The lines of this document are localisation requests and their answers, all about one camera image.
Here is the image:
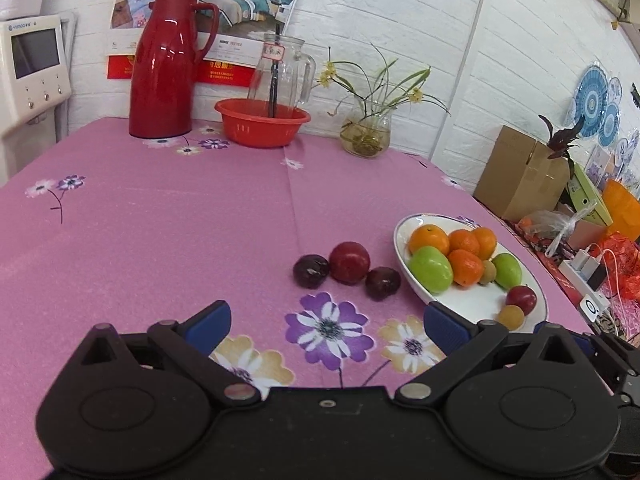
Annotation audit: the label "yellow-green longan fruit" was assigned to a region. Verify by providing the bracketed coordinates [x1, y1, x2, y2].
[478, 260, 497, 285]

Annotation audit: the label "small red plum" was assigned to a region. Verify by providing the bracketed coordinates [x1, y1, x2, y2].
[506, 285, 538, 315]

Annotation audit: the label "green mango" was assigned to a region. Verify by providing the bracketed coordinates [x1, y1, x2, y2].
[491, 252, 522, 290]
[408, 246, 454, 295]

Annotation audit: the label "dark purple plum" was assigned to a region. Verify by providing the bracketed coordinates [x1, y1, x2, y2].
[292, 254, 330, 289]
[364, 266, 401, 301]

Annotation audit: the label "large red plum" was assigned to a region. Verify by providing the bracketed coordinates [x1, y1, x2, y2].
[329, 242, 371, 285]

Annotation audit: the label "bumpy mandarin orange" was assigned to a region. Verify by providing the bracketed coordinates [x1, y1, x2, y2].
[448, 229, 480, 256]

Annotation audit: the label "white plate blue rim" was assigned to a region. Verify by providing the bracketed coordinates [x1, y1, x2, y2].
[393, 214, 549, 333]

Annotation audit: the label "white power strip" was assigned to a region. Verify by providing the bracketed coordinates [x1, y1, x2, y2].
[559, 249, 611, 323]

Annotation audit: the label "red plastic bag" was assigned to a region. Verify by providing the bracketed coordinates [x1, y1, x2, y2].
[598, 232, 640, 302]

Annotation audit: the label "back smooth orange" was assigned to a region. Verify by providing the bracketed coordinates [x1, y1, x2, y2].
[472, 226, 497, 261]

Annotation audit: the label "round smooth orange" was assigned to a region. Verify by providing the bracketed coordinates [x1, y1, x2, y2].
[407, 224, 450, 256]

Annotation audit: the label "pink floral tablecloth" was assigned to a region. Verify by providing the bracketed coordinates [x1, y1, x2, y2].
[1, 118, 586, 479]

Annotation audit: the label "clear plastic bag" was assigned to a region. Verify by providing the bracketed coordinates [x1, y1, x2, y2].
[518, 200, 597, 258]

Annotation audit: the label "orange plastic bag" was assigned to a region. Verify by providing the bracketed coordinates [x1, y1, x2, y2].
[602, 180, 639, 231]

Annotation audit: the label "green paper box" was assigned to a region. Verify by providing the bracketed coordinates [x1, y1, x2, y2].
[566, 165, 613, 228]

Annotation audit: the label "cardboard box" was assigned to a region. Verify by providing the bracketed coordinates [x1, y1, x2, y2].
[473, 126, 570, 222]

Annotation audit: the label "dark purple leaf plant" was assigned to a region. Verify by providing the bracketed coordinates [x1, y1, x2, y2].
[538, 115, 586, 178]

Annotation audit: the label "red plastic basket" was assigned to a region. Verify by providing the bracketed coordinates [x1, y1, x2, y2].
[215, 99, 311, 148]

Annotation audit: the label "glass vase with orchid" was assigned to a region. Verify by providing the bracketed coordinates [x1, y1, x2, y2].
[314, 49, 450, 159]

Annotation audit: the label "clear glass pitcher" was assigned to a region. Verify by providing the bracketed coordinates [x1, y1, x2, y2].
[247, 32, 316, 118]

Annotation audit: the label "red thermos jug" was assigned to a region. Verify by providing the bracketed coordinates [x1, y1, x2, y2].
[129, 0, 219, 140]

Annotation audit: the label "white water dispenser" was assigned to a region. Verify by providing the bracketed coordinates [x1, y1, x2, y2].
[1, 13, 75, 183]

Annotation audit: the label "blue decorative wall plates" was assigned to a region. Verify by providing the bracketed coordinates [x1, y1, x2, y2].
[566, 63, 639, 188]

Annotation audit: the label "wall calendar poster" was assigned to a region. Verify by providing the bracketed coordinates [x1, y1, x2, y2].
[105, 0, 296, 87]

